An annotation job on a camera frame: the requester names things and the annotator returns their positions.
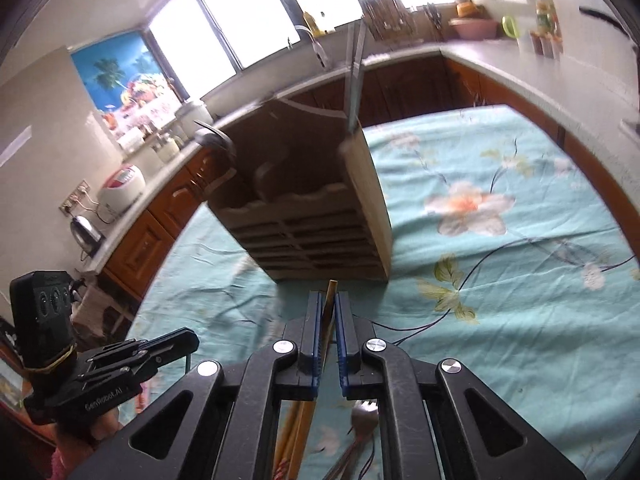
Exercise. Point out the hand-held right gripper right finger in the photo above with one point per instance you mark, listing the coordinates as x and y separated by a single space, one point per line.
342 330

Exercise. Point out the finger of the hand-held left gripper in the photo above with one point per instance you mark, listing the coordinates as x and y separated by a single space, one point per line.
125 372
170 340

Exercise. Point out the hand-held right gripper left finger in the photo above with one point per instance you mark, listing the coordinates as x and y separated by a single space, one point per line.
316 330

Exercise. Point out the wooden chopstick red patterned end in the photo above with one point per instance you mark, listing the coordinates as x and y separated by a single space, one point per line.
331 300
286 435

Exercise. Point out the wooden utensil holder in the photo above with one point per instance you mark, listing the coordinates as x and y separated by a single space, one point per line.
310 220

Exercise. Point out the silver spoon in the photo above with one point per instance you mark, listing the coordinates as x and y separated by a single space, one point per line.
210 137

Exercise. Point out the person's left hand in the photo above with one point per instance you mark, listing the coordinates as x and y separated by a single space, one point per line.
95 432

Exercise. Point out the silver fork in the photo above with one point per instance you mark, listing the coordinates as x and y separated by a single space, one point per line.
362 412

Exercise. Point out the steel electric kettle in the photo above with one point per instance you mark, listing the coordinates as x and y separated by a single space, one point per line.
85 235

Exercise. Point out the wooden base cabinets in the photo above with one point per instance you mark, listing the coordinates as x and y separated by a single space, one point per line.
145 245

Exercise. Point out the red and white rice cooker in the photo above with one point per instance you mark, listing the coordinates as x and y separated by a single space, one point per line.
120 190

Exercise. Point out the teal floral tablecloth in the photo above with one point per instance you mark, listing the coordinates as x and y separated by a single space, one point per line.
500 285

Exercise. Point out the small white electric pot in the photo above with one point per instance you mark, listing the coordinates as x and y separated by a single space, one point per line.
165 149

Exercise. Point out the palm tree printed blind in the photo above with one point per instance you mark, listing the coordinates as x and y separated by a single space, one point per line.
120 80

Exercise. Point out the chrome kitchen faucet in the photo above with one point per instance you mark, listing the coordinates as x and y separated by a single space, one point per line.
312 40

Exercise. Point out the yellow oil bottle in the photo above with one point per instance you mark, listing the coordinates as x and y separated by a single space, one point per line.
310 21

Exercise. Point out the kitchen window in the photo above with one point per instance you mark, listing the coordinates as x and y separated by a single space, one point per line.
250 15

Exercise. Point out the knife and scissors holder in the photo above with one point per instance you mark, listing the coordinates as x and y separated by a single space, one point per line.
432 17

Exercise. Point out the pink plastic basin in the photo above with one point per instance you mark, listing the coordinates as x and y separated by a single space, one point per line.
472 28

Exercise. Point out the yellow bowl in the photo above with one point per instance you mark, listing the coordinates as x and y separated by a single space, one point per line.
467 7

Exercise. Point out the green mug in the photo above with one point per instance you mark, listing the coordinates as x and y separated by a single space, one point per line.
510 26

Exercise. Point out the spice jar set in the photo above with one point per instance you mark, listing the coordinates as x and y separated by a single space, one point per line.
545 45

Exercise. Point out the green capped bottle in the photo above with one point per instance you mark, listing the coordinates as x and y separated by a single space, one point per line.
545 15

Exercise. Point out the black wok with lid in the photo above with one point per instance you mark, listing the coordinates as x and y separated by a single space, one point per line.
600 16

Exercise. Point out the wall outlet strip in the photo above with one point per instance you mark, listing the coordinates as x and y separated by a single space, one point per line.
75 197

